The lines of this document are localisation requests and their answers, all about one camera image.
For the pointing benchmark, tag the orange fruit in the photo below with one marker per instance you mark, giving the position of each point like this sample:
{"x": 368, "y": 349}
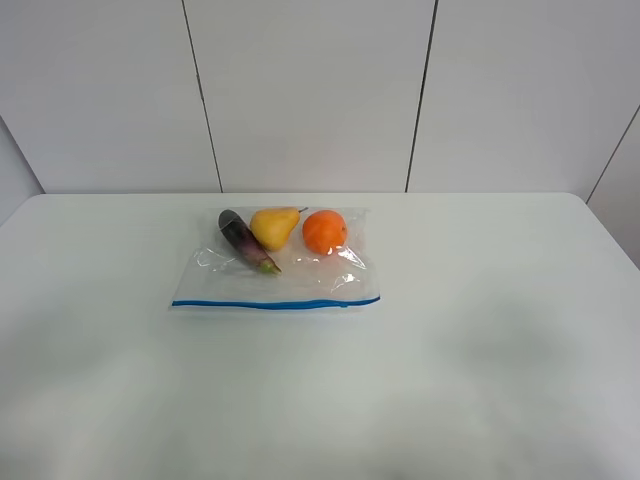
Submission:
{"x": 324, "y": 232}

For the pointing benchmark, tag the purple eggplant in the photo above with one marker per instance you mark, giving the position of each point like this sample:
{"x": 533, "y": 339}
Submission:
{"x": 242, "y": 240}

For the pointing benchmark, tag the yellow pear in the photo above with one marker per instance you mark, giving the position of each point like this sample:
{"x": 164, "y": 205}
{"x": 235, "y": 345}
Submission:
{"x": 272, "y": 227}

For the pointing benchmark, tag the clear zip bag blue seal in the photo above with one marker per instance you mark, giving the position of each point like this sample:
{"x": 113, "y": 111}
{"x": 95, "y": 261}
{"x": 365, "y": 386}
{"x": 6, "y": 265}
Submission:
{"x": 217, "y": 276}

